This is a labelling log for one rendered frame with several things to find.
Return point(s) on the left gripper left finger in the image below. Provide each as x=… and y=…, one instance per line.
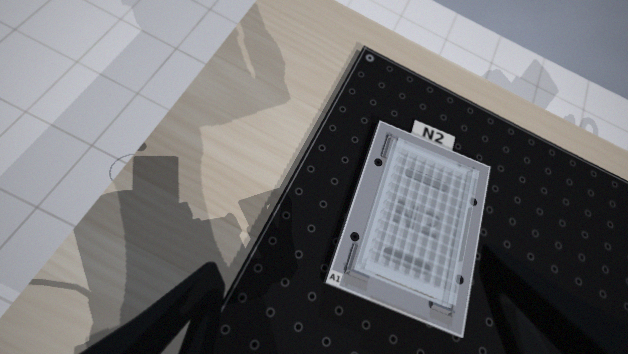
x=199, y=297

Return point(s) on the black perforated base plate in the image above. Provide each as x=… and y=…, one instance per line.
x=556, y=212

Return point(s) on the clear multi-well plate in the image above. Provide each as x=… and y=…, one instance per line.
x=411, y=200

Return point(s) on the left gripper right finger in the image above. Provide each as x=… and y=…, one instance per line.
x=519, y=296

